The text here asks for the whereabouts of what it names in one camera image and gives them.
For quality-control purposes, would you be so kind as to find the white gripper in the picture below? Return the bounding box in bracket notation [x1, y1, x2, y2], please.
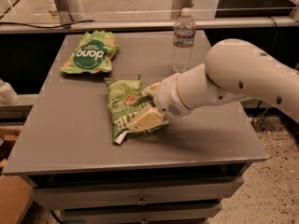
[126, 73, 192, 133]

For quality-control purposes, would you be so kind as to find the green jalapeno kettle chip bag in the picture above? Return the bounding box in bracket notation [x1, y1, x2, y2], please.
[105, 76, 168, 145]

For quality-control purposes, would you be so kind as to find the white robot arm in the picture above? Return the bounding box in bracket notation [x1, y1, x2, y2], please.
[126, 39, 299, 133]

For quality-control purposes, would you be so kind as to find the green dang snack bag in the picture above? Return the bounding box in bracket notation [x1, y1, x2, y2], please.
[60, 31, 119, 74]

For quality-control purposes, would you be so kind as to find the grey drawer cabinet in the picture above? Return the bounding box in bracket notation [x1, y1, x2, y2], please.
[4, 35, 266, 224]

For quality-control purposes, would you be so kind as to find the clear plastic water bottle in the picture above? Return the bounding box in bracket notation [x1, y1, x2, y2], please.
[172, 7, 196, 73]

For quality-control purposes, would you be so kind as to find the white pipe fitting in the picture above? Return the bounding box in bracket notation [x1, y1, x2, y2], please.
[0, 79, 20, 105]

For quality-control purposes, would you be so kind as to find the brown cardboard box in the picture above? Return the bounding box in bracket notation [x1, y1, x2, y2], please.
[0, 128, 32, 224]

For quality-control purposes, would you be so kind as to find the grey metal rail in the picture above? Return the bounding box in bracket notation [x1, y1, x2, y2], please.
[0, 16, 299, 34]

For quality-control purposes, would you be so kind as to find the grey metal post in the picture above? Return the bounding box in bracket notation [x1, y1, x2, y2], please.
[48, 0, 86, 24]

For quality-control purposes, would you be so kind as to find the black cable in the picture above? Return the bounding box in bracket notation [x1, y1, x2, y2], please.
[0, 19, 95, 29]

